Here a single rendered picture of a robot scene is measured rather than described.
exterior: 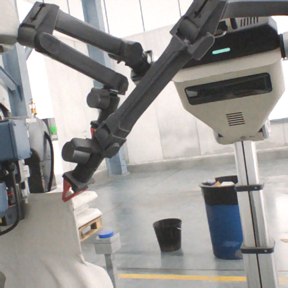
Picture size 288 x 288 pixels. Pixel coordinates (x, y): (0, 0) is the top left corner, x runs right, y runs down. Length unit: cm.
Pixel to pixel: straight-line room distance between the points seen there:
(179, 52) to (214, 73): 38
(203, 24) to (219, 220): 249
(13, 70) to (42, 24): 635
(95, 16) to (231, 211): 790
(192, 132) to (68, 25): 830
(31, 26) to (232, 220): 254
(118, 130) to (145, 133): 870
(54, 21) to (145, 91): 31
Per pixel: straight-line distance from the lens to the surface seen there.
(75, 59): 114
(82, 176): 110
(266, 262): 162
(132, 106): 99
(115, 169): 994
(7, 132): 86
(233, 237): 328
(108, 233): 148
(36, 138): 134
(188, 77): 134
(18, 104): 729
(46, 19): 104
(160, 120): 954
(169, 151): 953
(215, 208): 323
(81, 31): 114
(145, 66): 138
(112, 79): 126
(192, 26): 96
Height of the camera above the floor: 125
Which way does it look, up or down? 3 degrees down
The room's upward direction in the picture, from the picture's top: 9 degrees counter-clockwise
